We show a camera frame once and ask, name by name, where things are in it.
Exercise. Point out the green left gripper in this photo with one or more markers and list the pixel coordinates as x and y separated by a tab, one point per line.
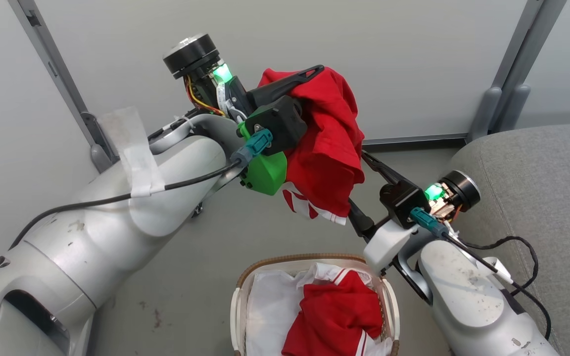
264	173

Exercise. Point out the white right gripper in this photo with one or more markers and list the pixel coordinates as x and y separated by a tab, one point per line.
388	244

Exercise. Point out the red shirt with striped trim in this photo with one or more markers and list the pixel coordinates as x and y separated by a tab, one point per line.
324	143

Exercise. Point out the red garment with white collar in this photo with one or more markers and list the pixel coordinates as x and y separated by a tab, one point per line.
337	316

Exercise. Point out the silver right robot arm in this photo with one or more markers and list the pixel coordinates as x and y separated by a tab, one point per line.
468	296

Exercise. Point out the white basket liner cloth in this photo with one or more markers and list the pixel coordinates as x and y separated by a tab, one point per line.
270	306

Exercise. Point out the white wicker-rimmed laundry basket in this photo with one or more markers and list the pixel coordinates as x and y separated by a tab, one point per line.
239	306

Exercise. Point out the grey upright partition foot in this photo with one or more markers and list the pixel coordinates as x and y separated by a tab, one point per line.
484	113
515	106

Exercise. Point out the small black caster wheel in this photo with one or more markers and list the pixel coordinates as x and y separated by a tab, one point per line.
197	209

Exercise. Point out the white tape strip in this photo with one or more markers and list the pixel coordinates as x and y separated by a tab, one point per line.
136	153

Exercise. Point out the grey fabric sofa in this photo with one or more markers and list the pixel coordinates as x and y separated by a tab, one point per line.
542	188

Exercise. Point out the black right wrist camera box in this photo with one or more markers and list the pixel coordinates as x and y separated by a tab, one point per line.
403	202

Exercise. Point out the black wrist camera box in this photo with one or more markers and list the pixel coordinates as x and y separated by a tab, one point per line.
280	123
403	202

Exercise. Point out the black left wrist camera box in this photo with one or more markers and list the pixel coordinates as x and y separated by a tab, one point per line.
280	123

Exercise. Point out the grey partition bottom rail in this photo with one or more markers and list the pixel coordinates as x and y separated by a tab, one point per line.
413	139

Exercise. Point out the grey double partition post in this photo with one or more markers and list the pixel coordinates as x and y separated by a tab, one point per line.
517	54

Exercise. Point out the grey slanted partition post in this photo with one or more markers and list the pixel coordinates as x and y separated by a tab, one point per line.
52	64

